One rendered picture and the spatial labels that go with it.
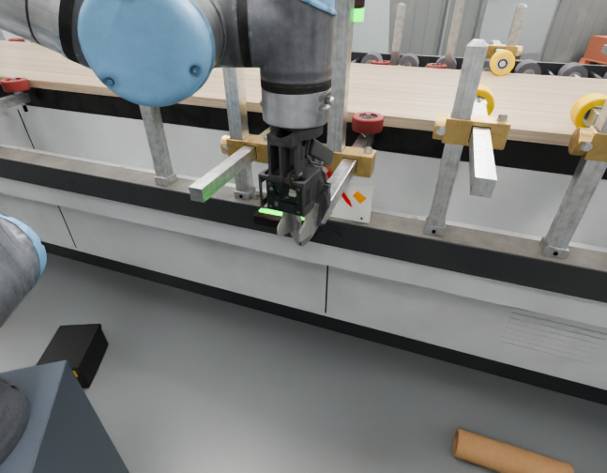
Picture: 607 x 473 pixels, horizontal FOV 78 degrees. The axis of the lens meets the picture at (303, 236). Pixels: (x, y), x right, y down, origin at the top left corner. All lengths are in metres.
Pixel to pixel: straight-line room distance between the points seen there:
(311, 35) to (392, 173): 0.70
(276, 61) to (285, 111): 0.06
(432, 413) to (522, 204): 0.74
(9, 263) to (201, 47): 0.54
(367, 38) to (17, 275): 5.18
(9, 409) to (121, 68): 0.59
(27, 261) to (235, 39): 0.53
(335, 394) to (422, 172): 0.81
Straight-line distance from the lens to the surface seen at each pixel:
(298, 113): 0.48
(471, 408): 1.50
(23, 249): 0.80
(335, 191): 0.72
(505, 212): 1.15
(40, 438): 0.78
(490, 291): 1.05
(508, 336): 1.44
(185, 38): 0.33
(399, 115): 1.05
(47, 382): 0.85
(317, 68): 0.47
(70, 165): 1.43
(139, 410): 1.49
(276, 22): 0.46
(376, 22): 5.65
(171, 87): 0.34
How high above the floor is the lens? 1.19
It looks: 34 degrees down
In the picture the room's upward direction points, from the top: straight up
